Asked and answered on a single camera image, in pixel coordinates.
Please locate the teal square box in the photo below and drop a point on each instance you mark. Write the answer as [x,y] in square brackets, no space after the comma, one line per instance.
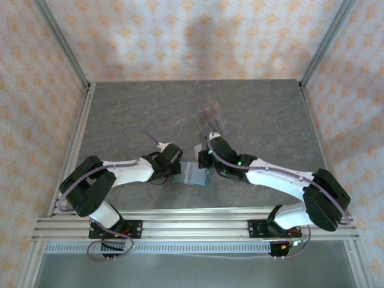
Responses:
[192,175]

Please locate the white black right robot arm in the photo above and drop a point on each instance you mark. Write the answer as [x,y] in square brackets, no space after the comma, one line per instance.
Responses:
[324,210]

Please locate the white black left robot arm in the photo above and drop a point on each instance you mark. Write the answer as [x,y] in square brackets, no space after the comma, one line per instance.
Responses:
[90,195]

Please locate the clear acrylic card stand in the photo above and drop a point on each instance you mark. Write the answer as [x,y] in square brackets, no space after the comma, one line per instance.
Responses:
[214,123]

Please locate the red credit card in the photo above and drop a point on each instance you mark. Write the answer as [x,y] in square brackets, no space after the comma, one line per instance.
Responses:
[205,114]

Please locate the orange credit card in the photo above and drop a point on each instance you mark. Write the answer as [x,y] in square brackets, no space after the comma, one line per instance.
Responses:
[214,103]

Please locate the wide aluminium mounting beam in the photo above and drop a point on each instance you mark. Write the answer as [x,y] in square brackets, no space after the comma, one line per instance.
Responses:
[195,229]

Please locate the orange patterned fabric backdrop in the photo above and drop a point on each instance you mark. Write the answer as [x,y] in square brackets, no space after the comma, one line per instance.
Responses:
[192,30]

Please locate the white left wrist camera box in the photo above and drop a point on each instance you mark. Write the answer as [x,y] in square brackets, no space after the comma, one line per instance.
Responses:
[161,146]

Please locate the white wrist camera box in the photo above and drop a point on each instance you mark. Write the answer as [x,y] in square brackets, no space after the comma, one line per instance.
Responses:
[214,136]
[161,146]

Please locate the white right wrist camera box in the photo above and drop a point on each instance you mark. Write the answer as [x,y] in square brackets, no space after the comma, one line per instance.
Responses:
[214,136]

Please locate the aluminium table edge rail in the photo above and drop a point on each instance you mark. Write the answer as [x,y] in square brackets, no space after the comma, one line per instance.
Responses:
[195,211]

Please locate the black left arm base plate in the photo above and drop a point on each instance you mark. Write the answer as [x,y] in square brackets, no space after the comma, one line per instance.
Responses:
[135,229]

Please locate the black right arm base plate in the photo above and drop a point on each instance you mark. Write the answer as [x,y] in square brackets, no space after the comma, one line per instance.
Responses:
[255,229]

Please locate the black wiring bracket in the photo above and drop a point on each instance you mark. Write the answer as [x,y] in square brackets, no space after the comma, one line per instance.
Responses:
[112,247]
[277,250]

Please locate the aluminium side rail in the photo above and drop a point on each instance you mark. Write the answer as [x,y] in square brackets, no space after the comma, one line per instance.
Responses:
[81,126]
[312,120]

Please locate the aluminium frame post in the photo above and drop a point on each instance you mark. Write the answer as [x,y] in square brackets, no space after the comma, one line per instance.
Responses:
[63,45]
[327,45]

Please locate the aluminium frame leg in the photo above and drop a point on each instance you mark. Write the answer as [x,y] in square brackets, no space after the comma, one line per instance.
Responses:
[358,267]
[30,267]

